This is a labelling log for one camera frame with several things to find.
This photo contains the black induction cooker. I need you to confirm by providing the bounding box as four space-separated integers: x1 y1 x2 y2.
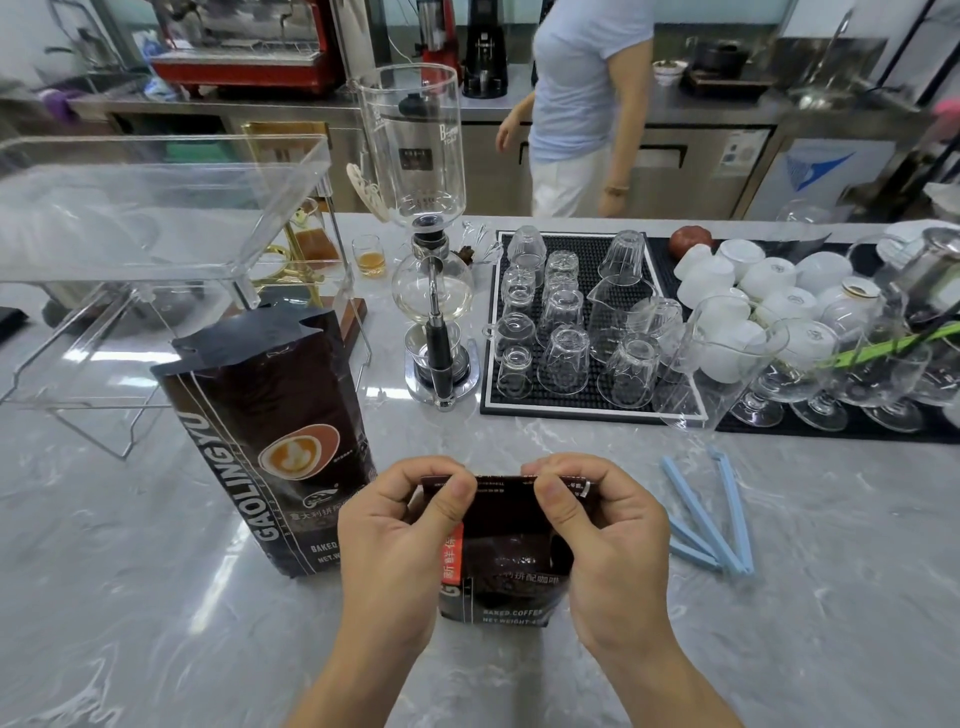
680 67 774 99

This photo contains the green plastic bin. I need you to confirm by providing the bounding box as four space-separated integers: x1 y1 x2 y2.
161 138 249 163

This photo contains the person's left hand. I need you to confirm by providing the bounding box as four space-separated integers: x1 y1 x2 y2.
335 455 479 667

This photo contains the glass dish with brown spices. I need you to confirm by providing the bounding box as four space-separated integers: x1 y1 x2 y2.
453 219 505 270

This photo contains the person's right forearm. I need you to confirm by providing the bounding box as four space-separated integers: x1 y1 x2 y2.
592 633 744 728

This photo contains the tall clear glass pitcher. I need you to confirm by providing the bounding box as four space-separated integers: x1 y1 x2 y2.
652 294 790 433

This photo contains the blue sealing clip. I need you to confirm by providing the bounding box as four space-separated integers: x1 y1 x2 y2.
659 446 755 577
665 517 725 575

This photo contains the black white-edged bar mat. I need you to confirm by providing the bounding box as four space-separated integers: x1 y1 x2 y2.
479 232 710 427

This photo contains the clear stemmed glass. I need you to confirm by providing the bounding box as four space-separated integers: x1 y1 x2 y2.
791 352 853 433
731 318 823 429
832 329 931 435
911 329 960 410

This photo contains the coffee bag with orange label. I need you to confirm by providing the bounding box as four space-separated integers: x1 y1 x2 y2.
408 473 594 628

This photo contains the long plain black bar mat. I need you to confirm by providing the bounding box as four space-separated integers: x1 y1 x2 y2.
646 236 960 445

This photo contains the wooden chair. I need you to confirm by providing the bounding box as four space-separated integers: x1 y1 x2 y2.
241 119 335 219

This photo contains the purple cloth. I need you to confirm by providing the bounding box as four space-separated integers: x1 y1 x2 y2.
37 88 80 121

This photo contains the person's left forearm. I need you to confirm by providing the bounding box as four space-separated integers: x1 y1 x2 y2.
288 629 440 728

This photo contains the clear acrylic shelf rack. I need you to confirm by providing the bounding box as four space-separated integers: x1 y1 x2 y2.
0 133 374 460

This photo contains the wide clear glass tumbler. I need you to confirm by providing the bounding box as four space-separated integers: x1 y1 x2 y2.
776 198 834 245

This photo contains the brass drip stand wooden base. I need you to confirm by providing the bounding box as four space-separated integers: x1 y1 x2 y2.
243 119 369 354

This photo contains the black grinder clear hopper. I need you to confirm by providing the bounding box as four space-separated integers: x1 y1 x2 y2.
461 0 510 99

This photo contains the black cooking pot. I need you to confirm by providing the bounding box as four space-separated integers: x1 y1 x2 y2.
686 37 751 76

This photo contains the person's right hand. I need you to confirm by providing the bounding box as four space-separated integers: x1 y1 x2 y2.
521 452 674 667

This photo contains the pile of white ceramic cups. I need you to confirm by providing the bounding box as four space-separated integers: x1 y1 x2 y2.
671 238 883 384

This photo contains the plain black coffee bag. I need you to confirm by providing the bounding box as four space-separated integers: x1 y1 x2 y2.
149 303 379 579

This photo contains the red coffee grinder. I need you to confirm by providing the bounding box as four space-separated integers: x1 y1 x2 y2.
416 0 460 76

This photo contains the stainless steel counter cabinet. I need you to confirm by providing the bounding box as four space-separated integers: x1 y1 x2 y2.
71 59 935 220

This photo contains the steel water boiler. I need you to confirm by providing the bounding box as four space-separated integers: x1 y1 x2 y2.
329 0 376 88

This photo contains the glass serving jug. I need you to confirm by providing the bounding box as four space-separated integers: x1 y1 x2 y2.
587 273 663 369

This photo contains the yellow sponge brush green handle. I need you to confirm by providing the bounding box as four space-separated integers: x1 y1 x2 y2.
821 320 960 369

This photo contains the chrome sink faucet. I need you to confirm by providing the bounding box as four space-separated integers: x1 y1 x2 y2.
791 7 856 110

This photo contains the steel french press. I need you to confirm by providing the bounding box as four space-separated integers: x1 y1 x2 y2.
873 227 960 324

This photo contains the cluster of upturned glass cups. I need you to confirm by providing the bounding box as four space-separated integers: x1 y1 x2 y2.
483 224 688 410

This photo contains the small glass of amber liquid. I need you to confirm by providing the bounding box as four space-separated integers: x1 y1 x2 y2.
350 233 387 279

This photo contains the white panel with blue mark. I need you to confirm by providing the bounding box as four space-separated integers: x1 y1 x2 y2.
746 138 898 223

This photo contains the cream stirring paddle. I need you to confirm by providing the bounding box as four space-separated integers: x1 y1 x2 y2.
344 163 391 224

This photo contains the black metal shelf rack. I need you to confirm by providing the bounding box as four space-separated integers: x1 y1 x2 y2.
877 0 960 223

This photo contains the glass siphon coffee maker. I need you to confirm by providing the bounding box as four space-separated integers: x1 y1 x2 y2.
358 62 481 412

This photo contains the red espresso machine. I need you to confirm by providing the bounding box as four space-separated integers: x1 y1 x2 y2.
146 0 346 95

